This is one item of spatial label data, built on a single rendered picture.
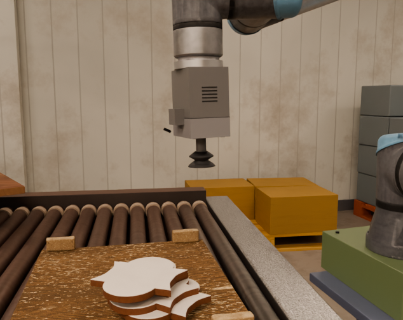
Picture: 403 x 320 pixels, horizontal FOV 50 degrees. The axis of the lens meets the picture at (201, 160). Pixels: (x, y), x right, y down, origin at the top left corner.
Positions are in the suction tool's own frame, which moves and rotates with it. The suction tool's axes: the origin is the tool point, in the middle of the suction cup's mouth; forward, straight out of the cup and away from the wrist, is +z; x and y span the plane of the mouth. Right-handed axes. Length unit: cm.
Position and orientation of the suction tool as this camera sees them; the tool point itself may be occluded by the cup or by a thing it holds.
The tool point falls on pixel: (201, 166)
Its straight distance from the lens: 68.4
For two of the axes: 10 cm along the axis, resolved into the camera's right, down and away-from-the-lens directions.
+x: 9.3, -0.8, 3.5
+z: 0.3, 9.9, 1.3
